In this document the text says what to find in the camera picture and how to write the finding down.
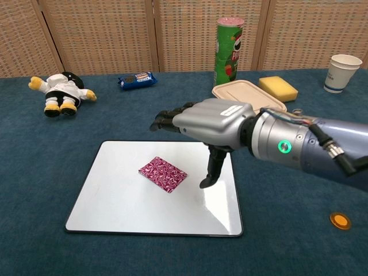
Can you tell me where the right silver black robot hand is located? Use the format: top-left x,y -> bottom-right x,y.
149,98 -> 256,189

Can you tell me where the green Pringles can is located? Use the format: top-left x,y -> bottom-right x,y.
213,16 -> 245,87

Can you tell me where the small orange disc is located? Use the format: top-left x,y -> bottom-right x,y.
329,212 -> 352,230

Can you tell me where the white paper cup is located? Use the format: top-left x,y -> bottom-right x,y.
324,54 -> 363,94

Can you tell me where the beige lidded food container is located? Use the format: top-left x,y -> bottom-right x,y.
212,79 -> 288,112

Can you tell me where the woven folding screen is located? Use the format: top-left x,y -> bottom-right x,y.
0,0 -> 368,78

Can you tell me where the yellow sponge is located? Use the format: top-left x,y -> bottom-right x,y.
258,75 -> 299,104

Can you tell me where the white rectangular board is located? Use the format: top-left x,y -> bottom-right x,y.
64,140 -> 244,238

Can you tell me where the black white plush doll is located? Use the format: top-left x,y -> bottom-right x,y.
28,71 -> 98,118

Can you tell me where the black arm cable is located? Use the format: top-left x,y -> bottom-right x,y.
309,122 -> 368,177

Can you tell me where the blue felt table cover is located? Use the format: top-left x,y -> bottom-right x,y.
0,68 -> 368,276

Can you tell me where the blue Oreo cookie pack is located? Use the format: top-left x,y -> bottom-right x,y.
117,72 -> 158,91

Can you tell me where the magenta patterned square pad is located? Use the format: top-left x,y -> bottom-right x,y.
138,156 -> 188,193

